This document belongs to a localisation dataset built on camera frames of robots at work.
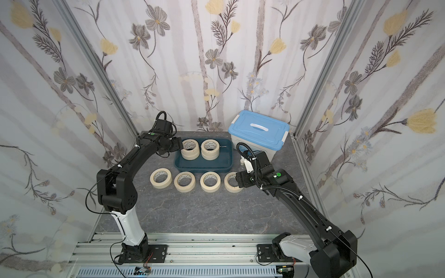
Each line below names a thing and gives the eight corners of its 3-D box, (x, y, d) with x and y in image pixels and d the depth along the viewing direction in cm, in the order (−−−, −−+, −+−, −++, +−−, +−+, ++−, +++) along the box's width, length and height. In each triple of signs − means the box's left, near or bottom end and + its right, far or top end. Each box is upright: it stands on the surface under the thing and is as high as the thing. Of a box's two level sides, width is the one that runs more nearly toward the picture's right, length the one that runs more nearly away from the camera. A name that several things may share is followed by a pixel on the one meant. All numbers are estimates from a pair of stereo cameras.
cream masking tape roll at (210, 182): (199, 192, 95) (199, 189, 92) (201, 174, 102) (201, 171, 99) (220, 192, 95) (220, 189, 92) (221, 174, 102) (220, 171, 99)
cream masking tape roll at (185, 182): (173, 192, 95) (172, 189, 92) (177, 174, 102) (176, 171, 99) (194, 192, 95) (193, 189, 92) (196, 174, 102) (195, 171, 99)
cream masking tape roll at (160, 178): (149, 189, 96) (147, 186, 93) (154, 171, 103) (152, 168, 101) (169, 189, 96) (168, 186, 94) (173, 171, 104) (172, 168, 101)
